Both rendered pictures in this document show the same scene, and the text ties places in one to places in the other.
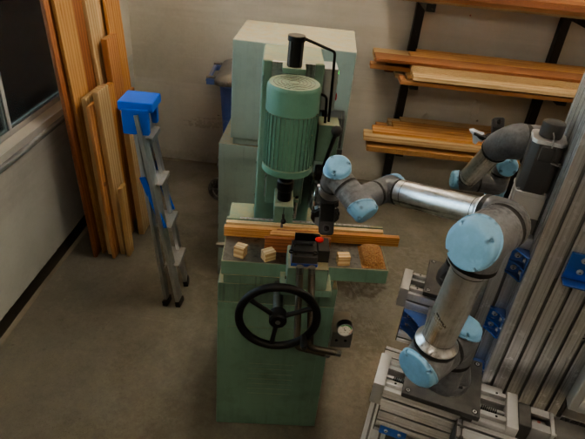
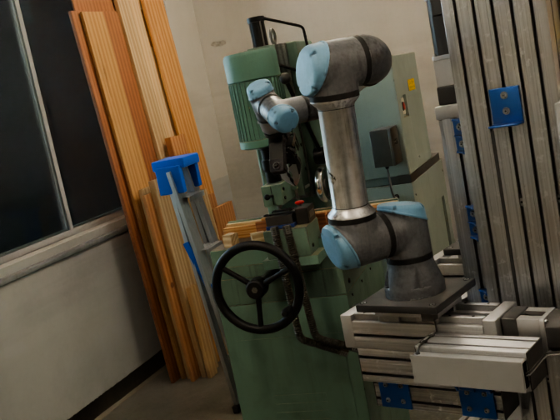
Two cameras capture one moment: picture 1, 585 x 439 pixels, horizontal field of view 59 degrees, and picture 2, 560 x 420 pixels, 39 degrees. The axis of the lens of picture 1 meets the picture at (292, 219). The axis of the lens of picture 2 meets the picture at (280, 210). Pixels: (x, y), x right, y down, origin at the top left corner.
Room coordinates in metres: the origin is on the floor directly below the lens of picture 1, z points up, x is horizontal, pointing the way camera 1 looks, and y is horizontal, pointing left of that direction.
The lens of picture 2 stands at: (-0.78, -0.99, 1.39)
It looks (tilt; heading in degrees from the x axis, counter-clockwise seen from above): 9 degrees down; 23
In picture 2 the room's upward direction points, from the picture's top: 11 degrees counter-clockwise
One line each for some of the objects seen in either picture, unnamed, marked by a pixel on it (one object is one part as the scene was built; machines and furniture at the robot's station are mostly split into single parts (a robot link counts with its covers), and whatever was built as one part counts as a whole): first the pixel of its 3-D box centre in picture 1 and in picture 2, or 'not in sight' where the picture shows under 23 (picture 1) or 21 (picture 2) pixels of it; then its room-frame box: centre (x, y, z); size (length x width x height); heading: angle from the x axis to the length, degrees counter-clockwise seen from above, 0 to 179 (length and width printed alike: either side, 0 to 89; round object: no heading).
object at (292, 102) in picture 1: (290, 127); (257, 99); (1.64, 0.04, 1.35); 0.18 x 0.18 x 0.31
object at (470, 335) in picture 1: (456, 338); (402, 227); (1.10, -0.50, 0.98); 0.13 x 0.12 x 0.14; 134
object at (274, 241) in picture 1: (297, 246); (291, 227); (1.55, -0.03, 0.93); 0.24 x 0.01 x 0.06; 94
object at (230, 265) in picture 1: (304, 262); (302, 245); (1.54, -0.06, 0.87); 0.61 x 0.30 x 0.06; 94
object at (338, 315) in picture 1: (340, 329); not in sight; (1.51, -0.23, 0.58); 0.12 x 0.08 x 0.08; 4
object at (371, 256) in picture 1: (372, 253); not in sight; (1.57, -0.31, 0.92); 0.14 x 0.09 x 0.04; 4
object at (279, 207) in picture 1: (283, 206); (279, 193); (1.66, 0.04, 1.03); 0.14 x 0.07 x 0.09; 4
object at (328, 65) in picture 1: (327, 85); not in sight; (1.97, -0.08, 1.40); 0.10 x 0.06 x 0.16; 4
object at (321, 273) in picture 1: (306, 266); (292, 237); (1.45, -0.07, 0.92); 0.15 x 0.13 x 0.09; 94
